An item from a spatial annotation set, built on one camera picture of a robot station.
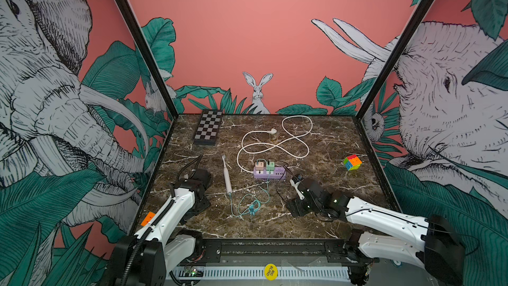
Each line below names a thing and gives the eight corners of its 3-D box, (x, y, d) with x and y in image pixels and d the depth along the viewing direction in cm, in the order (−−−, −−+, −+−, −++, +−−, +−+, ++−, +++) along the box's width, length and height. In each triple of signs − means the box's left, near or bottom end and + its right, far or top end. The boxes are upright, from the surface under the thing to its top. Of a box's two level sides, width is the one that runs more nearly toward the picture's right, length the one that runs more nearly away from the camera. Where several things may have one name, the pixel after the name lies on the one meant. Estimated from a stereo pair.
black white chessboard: (194, 145, 108) (192, 140, 105) (202, 114, 124) (201, 110, 121) (216, 145, 109) (215, 141, 105) (222, 114, 124) (221, 110, 121)
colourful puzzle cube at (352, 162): (346, 170, 100) (350, 164, 95) (342, 160, 104) (346, 154, 99) (358, 170, 100) (363, 165, 95) (354, 160, 104) (359, 154, 99)
